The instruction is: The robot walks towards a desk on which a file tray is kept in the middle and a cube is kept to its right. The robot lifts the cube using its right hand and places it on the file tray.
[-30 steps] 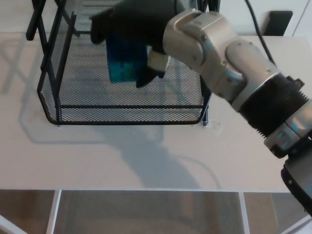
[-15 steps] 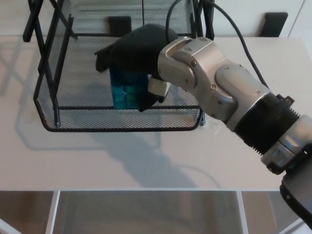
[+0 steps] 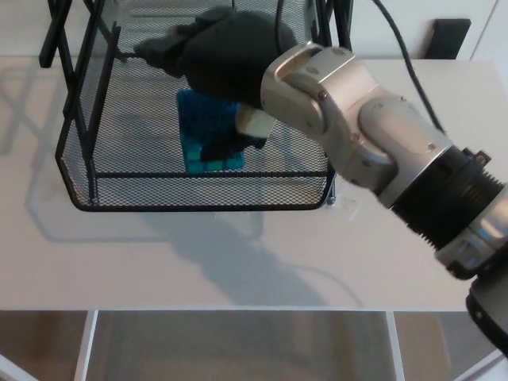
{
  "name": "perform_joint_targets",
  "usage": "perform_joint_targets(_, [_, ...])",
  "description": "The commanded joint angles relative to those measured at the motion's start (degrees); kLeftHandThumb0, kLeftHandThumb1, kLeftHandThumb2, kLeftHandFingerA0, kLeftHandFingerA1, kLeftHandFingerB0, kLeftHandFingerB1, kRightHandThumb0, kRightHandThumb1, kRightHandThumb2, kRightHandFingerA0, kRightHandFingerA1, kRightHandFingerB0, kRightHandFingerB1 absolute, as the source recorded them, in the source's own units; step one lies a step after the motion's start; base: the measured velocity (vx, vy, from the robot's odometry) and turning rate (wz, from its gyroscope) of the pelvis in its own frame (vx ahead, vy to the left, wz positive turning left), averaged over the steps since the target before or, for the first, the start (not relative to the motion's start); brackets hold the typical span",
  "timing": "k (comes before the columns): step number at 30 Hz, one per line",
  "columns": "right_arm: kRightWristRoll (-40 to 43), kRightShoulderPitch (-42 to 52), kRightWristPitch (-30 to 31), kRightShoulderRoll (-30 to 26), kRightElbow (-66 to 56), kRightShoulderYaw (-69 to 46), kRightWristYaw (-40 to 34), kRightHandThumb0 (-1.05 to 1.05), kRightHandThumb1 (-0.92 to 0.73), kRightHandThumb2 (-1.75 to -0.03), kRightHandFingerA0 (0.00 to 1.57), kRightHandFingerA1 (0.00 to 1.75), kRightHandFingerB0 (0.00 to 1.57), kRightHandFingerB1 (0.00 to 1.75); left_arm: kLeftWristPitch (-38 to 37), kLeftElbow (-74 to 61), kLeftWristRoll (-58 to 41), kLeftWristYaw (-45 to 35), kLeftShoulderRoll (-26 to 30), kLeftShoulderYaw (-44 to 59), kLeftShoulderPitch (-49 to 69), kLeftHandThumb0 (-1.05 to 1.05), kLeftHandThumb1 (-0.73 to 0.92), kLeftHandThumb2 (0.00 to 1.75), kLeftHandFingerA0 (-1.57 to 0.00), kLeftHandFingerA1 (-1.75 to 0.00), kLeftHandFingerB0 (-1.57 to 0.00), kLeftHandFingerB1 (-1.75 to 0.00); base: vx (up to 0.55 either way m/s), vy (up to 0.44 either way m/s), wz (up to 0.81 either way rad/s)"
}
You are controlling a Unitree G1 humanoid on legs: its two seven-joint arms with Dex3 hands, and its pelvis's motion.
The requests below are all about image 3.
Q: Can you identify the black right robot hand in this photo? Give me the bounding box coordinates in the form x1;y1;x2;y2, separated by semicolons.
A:
133;8;302;162

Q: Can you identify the black mesh file tray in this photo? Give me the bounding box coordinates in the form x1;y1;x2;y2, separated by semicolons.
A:
39;0;352;212

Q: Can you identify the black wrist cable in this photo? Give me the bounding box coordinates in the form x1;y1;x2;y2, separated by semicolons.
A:
371;0;448;134

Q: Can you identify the black rectangular wall box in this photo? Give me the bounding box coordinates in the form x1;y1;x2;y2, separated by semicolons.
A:
429;18;473;60

